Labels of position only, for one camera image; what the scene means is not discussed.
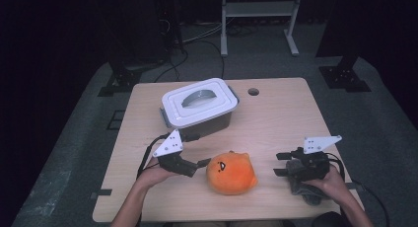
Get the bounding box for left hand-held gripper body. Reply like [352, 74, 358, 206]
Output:
[151, 128, 200, 179]

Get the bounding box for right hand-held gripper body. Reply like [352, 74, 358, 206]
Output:
[289, 134, 343, 183]

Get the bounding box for clear grey storage box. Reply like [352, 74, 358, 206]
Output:
[159, 85, 241, 143]

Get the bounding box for white storage box lid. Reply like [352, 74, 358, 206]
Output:
[161, 77, 240, 129]

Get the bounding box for grey fuzzy cloth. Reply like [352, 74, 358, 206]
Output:
[285, 158, 329, 206]

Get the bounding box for orange plush toy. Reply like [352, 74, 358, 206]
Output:
[205, 150, 259, 196]

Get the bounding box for person's right hand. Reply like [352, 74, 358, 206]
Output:
[307, 165, 352, 202]

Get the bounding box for person's left hand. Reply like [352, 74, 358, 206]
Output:
[135, 156, 176, 190]

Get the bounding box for black tape strip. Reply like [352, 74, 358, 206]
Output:
[346, 182, 365, 192]
[90, 189, 113, 200]

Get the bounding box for person's legs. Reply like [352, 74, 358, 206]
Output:
[171, 220, 285, 227]

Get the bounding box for black stand base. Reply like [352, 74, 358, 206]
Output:
[318, 54, 373, 94]
[97, 60, 143, 98]

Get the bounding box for black equipment rack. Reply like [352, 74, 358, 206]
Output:
[154, 0, 185, 55]

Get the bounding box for white metal stand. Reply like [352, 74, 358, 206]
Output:
[220, 0, 304, 58]

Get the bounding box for left hand-held gripper cable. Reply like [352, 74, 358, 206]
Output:
[136, 132, 172, 181]

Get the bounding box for hand-held gripper cable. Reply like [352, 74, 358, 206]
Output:
[136, 132, 172, 181]
[324, 152, 391, 227]

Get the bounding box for right hand-held gripper cable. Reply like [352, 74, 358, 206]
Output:
[324, 152, 391, 227]

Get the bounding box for curved black floor cable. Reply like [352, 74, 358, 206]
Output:
[181, 38, 227, 80]

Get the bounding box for white floor cables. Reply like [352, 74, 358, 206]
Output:
[181, 22, 225, 44]

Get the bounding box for tangled black floor cables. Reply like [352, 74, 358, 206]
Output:
[226, 23, 259, 38]

